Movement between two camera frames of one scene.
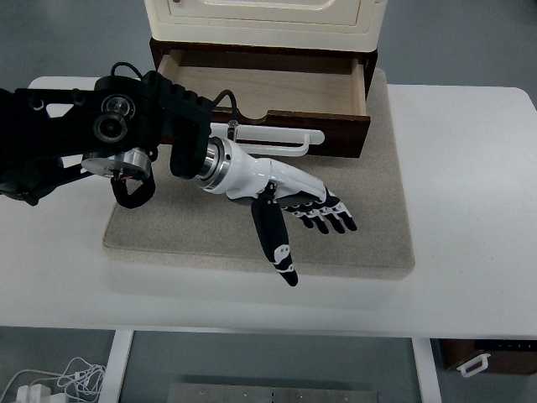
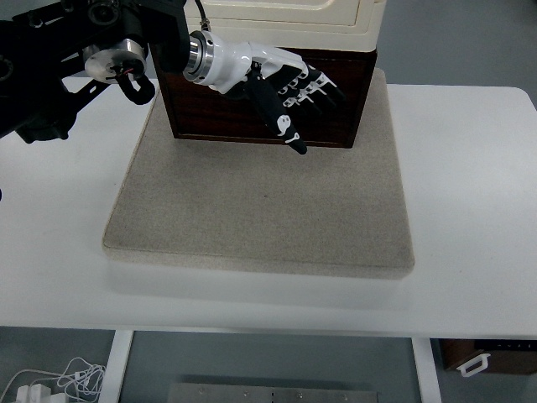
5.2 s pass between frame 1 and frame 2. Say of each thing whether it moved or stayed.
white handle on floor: stayed
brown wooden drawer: moved
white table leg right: stayed
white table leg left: stayed
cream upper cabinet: stayed
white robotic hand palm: moved
